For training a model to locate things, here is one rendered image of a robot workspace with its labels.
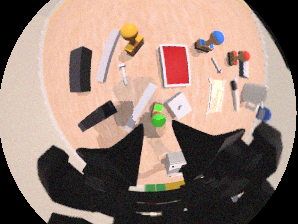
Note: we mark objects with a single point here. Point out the cream paper card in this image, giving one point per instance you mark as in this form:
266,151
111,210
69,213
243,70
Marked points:
217,87

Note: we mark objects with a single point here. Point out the white ceramic mug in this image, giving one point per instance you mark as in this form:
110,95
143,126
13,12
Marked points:
254,93

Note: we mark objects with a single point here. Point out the orange rubber stamp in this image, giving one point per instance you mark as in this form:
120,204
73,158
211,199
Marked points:
130,33

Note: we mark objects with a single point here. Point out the white marker with black cap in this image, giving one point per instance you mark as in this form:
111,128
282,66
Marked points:
236,98

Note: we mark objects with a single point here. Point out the red-handled rubber stamp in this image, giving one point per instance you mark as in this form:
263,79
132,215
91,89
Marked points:
233,57

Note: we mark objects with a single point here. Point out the blue-handled stamp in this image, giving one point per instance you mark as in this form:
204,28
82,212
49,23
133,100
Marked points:
207,45

